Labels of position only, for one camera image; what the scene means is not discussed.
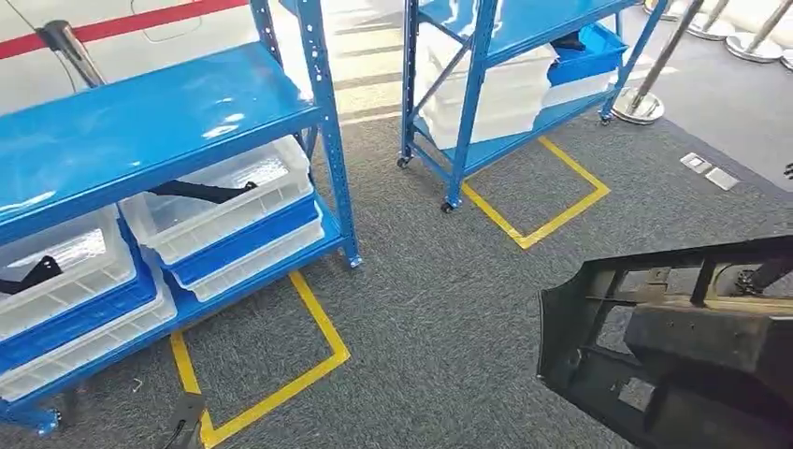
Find black plastic car panel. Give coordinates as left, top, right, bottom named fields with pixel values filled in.
left=536, top=234, right=793, bottom=449

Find blue metal shelf rack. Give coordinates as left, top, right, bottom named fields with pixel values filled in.
left=396, top=0, right=674, bottom=216
left=0, top=0, right=365, bottom=436

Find grey floor outlet cover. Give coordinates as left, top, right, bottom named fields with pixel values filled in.
left=705, top=167, right=741, bottom=192
left=679, top=152, right=714, bottom=175

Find white car with red stripe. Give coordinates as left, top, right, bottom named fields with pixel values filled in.
left=0, top=0, right=300, bottom=119

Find black metal bracket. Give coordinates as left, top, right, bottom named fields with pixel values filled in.
left=0, top=254, right=64, bottom=297
left=146, top=180, right=259, bottom=206

